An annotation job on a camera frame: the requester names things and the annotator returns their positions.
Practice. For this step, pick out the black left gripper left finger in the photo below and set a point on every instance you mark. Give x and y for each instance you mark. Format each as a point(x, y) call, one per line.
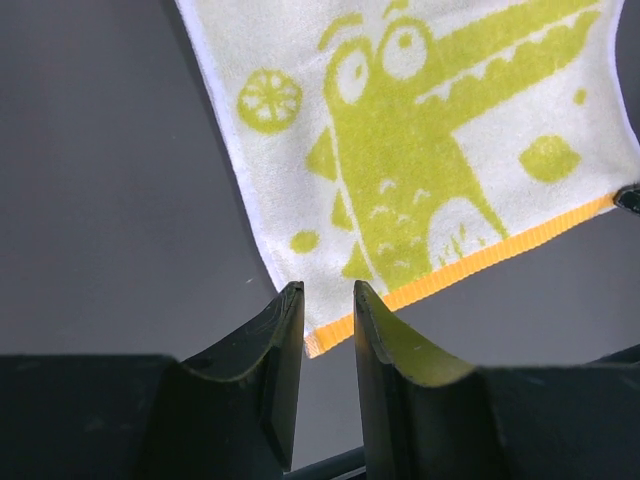
point(228, 412)

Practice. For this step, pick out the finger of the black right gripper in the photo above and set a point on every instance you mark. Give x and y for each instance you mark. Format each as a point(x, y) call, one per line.
point(628, 198)

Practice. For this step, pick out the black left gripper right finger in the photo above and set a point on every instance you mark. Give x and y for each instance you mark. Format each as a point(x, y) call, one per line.
point(427, 414)

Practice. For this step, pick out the lime green print towel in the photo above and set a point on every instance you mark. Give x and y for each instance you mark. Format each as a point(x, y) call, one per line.
point(411, 144)

